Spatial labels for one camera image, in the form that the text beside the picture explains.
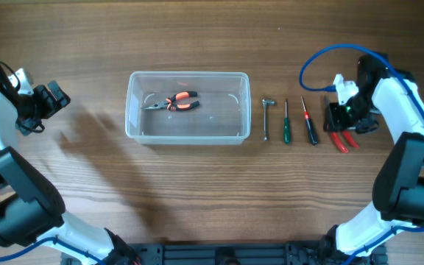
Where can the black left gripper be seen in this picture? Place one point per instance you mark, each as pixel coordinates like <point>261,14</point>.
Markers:
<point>50,104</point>

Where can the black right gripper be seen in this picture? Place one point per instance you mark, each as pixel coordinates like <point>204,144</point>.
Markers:
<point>333,118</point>

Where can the clear plastic container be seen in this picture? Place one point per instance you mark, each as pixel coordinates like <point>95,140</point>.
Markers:
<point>223,117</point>

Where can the orange black needle-nose pliers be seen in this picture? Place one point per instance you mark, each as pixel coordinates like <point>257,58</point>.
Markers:
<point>171,103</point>

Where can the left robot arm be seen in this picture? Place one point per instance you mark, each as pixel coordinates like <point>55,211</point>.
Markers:
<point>32,211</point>

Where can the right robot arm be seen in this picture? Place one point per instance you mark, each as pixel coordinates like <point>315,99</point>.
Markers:
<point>397,203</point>

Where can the silver L-shaped socket wrench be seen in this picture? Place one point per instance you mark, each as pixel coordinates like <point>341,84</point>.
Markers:
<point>266,104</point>

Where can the black red handled screwdriver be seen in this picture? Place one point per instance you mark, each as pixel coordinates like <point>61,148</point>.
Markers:
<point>312,133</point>

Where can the red handled snips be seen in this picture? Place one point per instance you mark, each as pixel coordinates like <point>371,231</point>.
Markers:
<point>335,136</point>

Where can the green handled screwdriver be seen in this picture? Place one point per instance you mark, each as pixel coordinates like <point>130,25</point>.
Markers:
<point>286,125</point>

